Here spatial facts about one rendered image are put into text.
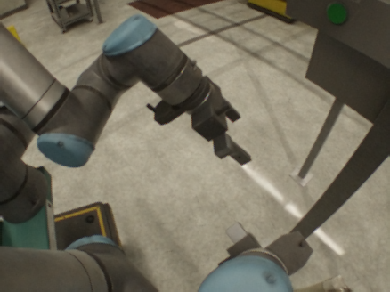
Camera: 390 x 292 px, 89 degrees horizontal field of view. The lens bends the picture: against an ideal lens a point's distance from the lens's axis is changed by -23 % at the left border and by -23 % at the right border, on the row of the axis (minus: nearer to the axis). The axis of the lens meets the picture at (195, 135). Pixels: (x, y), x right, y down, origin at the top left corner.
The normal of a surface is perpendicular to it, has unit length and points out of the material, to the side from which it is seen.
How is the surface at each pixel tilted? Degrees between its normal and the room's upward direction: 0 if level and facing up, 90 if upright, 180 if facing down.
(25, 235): 0
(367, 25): 90
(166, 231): 0
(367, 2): 90
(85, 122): 58
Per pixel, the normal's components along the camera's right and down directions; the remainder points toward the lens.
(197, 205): -0.03, -0.65
